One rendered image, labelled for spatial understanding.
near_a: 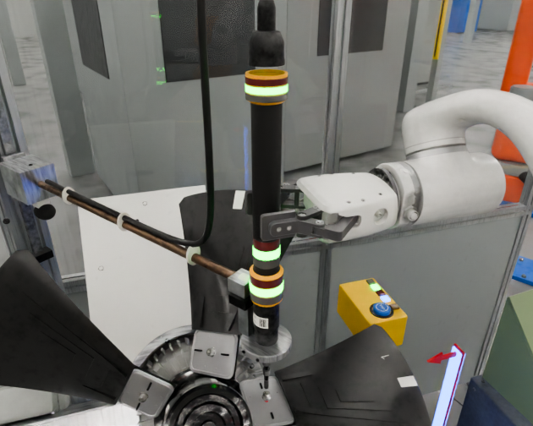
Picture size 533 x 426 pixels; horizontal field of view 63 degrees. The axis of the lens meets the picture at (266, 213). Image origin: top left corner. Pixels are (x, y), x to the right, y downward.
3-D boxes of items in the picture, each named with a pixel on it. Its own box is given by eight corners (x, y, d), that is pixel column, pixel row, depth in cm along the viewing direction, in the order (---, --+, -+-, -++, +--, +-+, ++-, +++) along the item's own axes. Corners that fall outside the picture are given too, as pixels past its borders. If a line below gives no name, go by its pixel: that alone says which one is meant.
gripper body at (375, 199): (406, 240, 53) (321, 254, 50) (365, 205, 62) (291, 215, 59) (415, 183, 50) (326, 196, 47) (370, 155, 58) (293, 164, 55)
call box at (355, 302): (335, 315, 116) (338, 283, 111) (369, 308, 119) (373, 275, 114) (365, 358, 102) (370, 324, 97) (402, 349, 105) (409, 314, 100)
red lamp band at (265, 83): (236, 84, 44) (236, 76, 44) (262, 77, 47) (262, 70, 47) (270, 89, 42) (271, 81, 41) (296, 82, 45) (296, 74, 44)
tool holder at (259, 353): (220, 341, 61) (216, 285, 57) (251, 315, 66) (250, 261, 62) (271, 372, 56) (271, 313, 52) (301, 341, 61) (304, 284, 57)
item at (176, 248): (38, 188, 88) (36, 182, 87) (45, 186, 89) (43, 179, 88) (241, 288, 58) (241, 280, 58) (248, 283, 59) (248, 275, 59)
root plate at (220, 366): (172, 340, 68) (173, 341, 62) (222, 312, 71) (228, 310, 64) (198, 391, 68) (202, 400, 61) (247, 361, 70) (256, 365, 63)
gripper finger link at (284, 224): (326, 243, 48) (268, 253, 47) (314, 230, 51) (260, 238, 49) (327, 217, 47) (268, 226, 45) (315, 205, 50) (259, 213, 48)
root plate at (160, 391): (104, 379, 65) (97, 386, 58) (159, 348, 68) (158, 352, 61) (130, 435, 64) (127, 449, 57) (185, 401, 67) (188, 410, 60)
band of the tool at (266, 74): (237, 102, 45) (236, 73, 44) (262, 95, 48) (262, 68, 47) (270, 108, 43) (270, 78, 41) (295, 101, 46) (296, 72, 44)
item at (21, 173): (5, 195, 93) (-7, 158, 89) (37, 185, 98) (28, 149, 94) (29, 209, 87) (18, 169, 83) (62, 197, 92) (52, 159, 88)
